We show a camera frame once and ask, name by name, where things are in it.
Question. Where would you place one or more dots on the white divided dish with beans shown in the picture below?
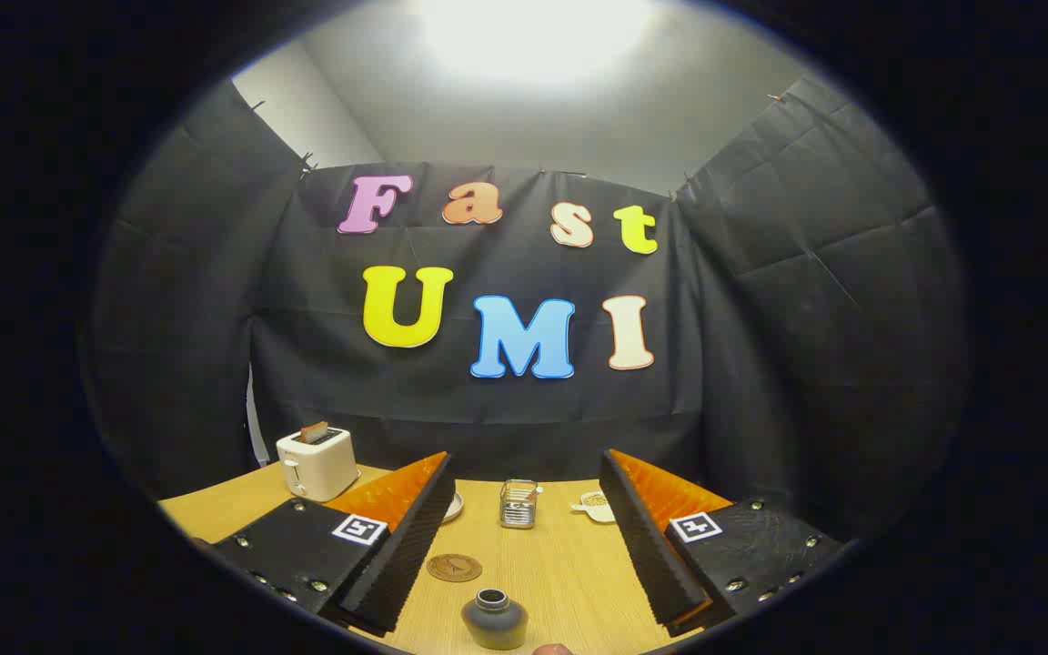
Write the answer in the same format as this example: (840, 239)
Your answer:
(597, 507)

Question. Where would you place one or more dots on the white toaster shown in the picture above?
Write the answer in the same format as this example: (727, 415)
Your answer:
(319, 468)

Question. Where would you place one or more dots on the wooden table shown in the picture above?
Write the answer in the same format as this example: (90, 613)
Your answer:
(560, 569)

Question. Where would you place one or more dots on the round brown coaster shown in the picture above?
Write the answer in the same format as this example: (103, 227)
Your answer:
(454, 568)

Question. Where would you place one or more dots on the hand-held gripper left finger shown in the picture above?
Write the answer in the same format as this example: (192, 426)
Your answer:
(415, 537)

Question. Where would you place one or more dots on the white round plate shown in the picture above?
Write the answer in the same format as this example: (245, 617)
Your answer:
(454, 507)

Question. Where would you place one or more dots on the silver bottle with green label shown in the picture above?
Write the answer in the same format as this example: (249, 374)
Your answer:
(494, 623)

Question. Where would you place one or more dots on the black backdrop cloth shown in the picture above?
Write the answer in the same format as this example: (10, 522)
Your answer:
(760, 364)

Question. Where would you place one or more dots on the brown toast slice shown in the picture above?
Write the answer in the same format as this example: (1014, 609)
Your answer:
(313, 432)

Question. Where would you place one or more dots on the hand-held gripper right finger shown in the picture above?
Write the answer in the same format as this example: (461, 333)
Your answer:
(647, 546)

